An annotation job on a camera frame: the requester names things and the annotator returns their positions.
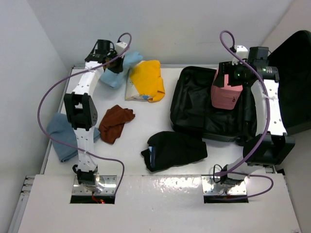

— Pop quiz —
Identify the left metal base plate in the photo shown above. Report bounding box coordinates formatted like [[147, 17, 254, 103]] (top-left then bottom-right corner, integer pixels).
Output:
[[72, 175, 117, 195]]

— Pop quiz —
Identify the black garment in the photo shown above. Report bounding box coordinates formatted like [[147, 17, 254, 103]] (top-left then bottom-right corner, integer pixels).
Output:
[[141, 131, 207, 172]]

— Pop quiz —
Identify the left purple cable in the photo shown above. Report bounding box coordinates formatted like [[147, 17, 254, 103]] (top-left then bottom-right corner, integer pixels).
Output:
[[36, 33, 133, 197]]

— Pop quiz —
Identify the metal base plate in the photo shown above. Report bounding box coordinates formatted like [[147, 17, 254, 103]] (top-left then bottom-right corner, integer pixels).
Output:
[[72, 175, 117, 195], [201, 175, 247, 197]]

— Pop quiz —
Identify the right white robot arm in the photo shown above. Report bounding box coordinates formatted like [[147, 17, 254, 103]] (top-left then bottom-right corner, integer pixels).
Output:
[[211, 45, 295, 188]]

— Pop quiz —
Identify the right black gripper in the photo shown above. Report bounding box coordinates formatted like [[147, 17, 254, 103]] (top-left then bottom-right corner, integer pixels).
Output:
[[214, 60, 249, 87]]

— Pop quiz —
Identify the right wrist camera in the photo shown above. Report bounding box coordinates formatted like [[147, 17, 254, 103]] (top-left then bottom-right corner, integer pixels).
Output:
[[232, 45, 248, 65]]

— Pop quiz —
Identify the pink cosmetic case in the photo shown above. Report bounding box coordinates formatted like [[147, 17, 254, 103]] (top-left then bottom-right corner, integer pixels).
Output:
[[211, 70, 242, 110]]

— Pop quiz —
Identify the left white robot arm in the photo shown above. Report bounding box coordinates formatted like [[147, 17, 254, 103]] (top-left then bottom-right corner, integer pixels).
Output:
[[64, 39, 128, 193]]

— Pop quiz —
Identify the black hard-shell suitcase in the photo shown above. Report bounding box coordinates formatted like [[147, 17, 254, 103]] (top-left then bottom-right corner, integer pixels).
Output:
[[170, 30, 311, 144]]

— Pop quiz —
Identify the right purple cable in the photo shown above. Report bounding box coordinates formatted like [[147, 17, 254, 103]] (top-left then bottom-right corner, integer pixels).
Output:
[[213, 30, 274, 201]]

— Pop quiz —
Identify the grey-blue towel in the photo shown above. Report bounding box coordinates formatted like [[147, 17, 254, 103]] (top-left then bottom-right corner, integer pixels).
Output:
[[46, 113, 101, 163]]

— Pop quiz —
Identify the purple cable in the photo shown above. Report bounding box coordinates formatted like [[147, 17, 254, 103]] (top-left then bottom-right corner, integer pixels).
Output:
[[36, 33, 133, 197], [213, 30, 274, 201]]

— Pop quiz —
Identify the yellow and white garment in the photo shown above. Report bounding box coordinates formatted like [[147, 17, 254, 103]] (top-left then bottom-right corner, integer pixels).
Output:
[[125, 60, 165, 102]]

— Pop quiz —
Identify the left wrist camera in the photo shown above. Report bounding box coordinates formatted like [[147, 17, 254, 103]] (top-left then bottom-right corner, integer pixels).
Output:
[[115, 42, 128, 54]]

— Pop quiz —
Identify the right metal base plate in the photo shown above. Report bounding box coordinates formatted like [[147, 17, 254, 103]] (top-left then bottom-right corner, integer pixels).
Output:
[[201, 175, 247, 197]]

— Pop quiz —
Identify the rust brown towel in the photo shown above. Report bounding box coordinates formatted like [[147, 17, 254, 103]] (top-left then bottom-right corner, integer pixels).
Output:
[[99, 105, 135, 145]]

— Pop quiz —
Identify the light blue cloth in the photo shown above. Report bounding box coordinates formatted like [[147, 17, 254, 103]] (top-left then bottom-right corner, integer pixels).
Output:
[[100, 50, 144, 89]]

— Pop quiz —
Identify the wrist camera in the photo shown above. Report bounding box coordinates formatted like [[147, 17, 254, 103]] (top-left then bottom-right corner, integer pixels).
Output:
[[115, 42, 128, 54], [232, 45, 248, 65]]

